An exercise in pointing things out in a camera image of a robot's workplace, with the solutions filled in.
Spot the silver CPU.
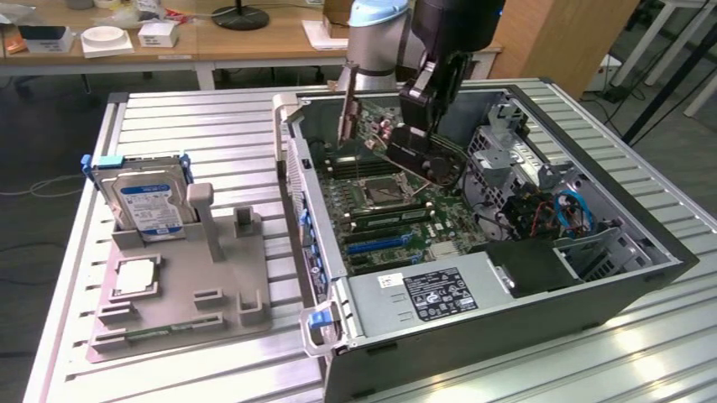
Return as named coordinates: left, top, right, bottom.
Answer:
left=111, top=259, right=163, bottom=296

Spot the long black expansion slot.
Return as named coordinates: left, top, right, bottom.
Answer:
left=342, top=232, right=406, bottom=247

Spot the wooden cabinet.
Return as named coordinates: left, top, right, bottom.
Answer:
left=478, top=0, right=644, bottom=102

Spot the wooden desk white frame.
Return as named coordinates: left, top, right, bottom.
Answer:
left=0, top=0, right=200, bottom=79
left=195, top=0, right=505, bottom=92

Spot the brown cardboard box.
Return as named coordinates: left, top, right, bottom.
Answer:
left=323, top=0, right=355, bottom=27

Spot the grey plastic case handle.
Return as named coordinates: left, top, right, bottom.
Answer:
left=271, top=92, right=308, bottom=163
left=298, top=289, right=344, bottom=359

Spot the blue data wire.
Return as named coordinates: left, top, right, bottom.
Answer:
left=551, top=188, right=595, bottom=238

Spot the black monitor stand base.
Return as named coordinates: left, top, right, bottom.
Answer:
left=211, top=0, right=271, bottom=31

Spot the grey parts rack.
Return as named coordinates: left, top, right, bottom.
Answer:
left=83, top=180, right=275, bottom=364

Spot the blue expansion slot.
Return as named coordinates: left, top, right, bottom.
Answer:
left=344, top=238, right=410, bottom=256

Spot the white paper stack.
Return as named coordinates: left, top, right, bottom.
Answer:
left=302, top=18, right=351, bottom=52

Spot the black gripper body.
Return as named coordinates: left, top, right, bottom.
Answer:
left=410, top=0, right=506, bottom=55

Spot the black slanted pole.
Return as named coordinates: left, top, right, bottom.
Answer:
left=620, top=35, right=717, bottom=146

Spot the black open PC case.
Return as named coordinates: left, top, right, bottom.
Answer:
left=272, top=83, right=701, bottom=403

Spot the white round dish box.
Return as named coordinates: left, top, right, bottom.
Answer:
left=80, top=26, right=136, bottom=60

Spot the perforated metal drive cage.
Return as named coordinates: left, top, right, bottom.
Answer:
left=463, top=102, right=567, bottom=202

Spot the grey metal disk bay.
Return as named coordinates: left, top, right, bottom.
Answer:
left=551, top=220, right=657, bottom=283

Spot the white table frame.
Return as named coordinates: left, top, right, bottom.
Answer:
left=607, top=0, right=717, bottom=118

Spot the black power wire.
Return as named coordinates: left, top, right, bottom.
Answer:
left=459, top=167, right=509, bottom=243

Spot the green motherboard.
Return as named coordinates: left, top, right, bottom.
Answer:
left=316, top=142, right=494, bottom=274

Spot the hard disk blue label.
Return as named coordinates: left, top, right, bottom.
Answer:
left=80, top=153, right=196, bottom=245

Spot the green graphics card black fan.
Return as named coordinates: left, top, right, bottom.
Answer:
left=338, top=61, right=470, bottom=188

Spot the grey power supply unit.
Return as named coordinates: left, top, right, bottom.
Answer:
left=335, top=251, right=519, bottom=341

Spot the small white carton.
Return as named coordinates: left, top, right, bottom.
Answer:
left=136, top=20, right=180, bottom=48

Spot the CPU socket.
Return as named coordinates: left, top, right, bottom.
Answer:
left=358, top=175, right=419, bottom=207

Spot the white box black lid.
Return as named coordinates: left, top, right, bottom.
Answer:
left=19, top=24, right=75, bottom=55

